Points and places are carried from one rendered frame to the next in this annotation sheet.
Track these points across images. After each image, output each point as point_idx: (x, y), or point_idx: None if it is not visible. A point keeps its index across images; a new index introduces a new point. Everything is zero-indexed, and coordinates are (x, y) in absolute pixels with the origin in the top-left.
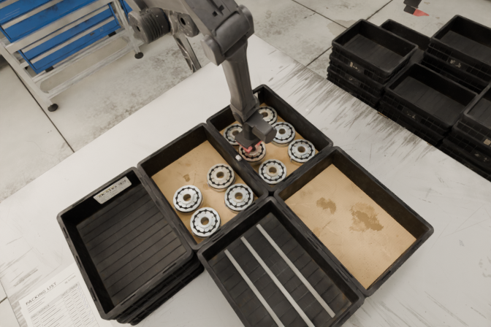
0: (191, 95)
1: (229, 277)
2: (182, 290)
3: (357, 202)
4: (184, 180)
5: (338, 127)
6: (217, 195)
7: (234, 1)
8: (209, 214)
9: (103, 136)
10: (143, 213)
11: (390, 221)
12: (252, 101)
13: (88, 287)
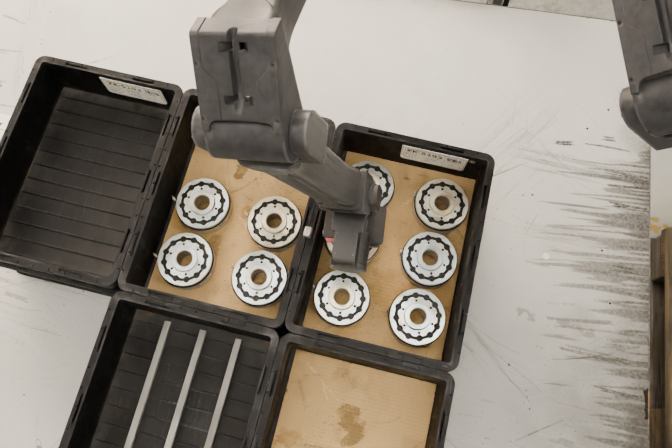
0: (417, 40)
1: (136, 357)
2: (100, 296)
3: None
4: (233, 172)
5: (552, 337)
6: (245, 240)
7: (277, 110)
8: (200, 256)
9: None
10: (143, 159)
11: None
12: (341, 206)
13: None
